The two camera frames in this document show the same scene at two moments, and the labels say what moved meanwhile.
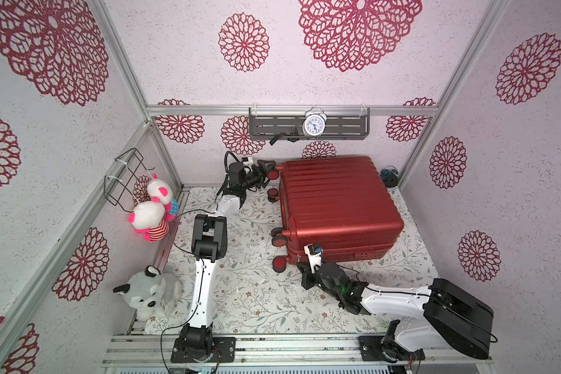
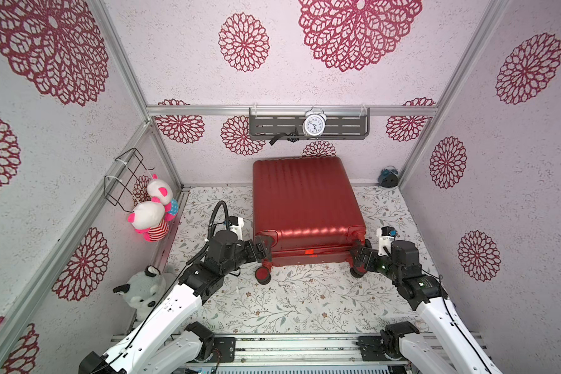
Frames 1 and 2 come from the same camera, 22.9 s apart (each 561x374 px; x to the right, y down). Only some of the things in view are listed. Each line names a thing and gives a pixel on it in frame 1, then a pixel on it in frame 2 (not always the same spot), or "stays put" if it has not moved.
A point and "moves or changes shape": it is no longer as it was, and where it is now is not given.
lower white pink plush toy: x=148 y=217 stays put
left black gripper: x=262 y=176 -> x=254 y=255
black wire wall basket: x=119 y=190 stays put
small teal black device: x=389 y=176 stays put
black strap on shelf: x=293 y=136 stays put
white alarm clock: x=314 y=122 stays put
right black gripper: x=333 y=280 -> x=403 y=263
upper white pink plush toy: x=161 y=192 stays put
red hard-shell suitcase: x=341 y=204 moves or changes shape
